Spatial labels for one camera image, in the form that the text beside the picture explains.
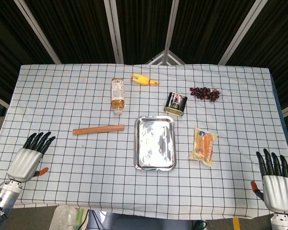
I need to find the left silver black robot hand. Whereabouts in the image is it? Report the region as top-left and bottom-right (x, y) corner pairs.
(6, 131), (56, 184)

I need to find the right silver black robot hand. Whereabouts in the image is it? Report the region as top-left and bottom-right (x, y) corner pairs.
(251, 148), (288, 215)

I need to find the packaged orange snack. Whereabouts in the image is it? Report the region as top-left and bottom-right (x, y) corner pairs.
(189, 127), (218, 167)

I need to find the shiny metal tray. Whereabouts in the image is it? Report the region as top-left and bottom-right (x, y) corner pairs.
(133, 115), (178, 171)

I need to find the white checkered tablecloth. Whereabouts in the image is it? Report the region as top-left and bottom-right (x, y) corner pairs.
(0, 63), (288, 219)

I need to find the clear plastic container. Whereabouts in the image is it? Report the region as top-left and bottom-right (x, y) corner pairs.
(48, 206), (78, 230)

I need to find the brown wooden stick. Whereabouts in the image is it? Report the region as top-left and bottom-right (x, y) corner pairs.
(72, 124), (125, 136)

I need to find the plastic bottle of amber drink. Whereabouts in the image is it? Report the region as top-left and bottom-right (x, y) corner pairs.
(110, 78), (126, 115)

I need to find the bunch of dark red grapes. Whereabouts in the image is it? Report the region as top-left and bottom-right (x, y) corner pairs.
(189, 87), (222, 102)

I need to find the black and gold tin can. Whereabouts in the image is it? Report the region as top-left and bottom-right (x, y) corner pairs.
(163, 92), (188, 117)

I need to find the yellow rubber chicken toy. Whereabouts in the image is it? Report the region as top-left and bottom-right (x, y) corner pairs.
(131, 73), (160, 86)

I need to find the white metal frame structure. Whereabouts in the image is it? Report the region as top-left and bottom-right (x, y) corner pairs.
(144, 49), (187, 65)

